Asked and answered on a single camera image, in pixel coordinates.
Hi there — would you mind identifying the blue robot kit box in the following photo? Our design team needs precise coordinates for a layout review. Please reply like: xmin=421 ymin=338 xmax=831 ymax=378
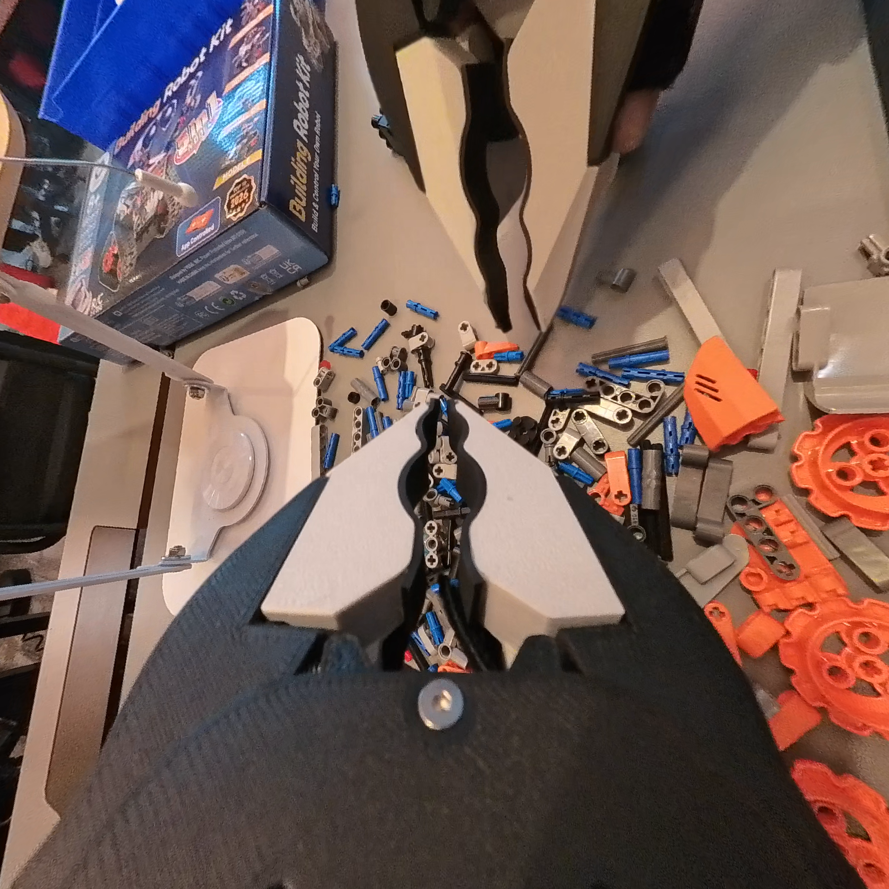
xmin=59 ymin=0 xmax=339 ymax=346

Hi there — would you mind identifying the pile of small building pieces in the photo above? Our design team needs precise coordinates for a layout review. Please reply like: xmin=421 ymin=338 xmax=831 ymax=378
xmin=310 ymin=267 xmax=855 ymax=751

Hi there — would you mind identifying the person's right hand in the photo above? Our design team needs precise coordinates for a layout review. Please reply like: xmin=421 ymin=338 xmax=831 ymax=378
xmin=614 ymin=87 xmax=661 ymax=155

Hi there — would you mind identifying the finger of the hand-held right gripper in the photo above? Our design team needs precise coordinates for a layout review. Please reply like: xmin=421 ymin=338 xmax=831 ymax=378
xmin=507 ymin=0 xmax=622 ymax=330
xmin=394 ymin=35 xmax=515 ymax=330

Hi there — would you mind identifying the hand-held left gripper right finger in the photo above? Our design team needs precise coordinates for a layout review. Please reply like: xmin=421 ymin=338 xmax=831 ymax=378
xmin=444 ymin=399 xmax=627 ymax=671

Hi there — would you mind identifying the person's right forearm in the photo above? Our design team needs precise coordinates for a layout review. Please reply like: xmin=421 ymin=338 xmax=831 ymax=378
xmin=625 ymin=0 xmax=704 ymax=94

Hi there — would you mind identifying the blue plastic bin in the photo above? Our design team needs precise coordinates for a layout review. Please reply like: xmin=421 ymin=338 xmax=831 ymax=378
xmin=38 ymin=0 xmax=282 ymax=150

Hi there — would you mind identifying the red plastic object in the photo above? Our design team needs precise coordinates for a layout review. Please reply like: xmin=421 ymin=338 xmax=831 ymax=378
xmin=0 ymin=302 xmax=63 ymax=344

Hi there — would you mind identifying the long light grey beam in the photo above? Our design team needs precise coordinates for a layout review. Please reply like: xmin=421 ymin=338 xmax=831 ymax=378
xmin=656 ymin=259 xmax=720 ymax=344
xmin=757 ymin=267 xmax=803 ymax=390

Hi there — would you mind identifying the white book stand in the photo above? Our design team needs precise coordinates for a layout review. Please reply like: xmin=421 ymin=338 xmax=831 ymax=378
xmin=0 ymin=271 xmax=324 ymax=619

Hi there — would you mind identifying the orange curved panel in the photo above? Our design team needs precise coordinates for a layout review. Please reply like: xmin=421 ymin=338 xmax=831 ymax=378
xmin=684 ymin=335 xmax=786 ymax=452

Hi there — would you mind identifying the large grey panel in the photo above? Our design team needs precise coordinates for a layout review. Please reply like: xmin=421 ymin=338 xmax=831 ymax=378
xmin=792 ymin=278 xmax=889 ymax=414

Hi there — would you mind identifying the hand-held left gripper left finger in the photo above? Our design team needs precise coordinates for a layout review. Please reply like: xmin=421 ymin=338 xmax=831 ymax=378
xmin=259 ymin=399 xmax=444 ymax=671

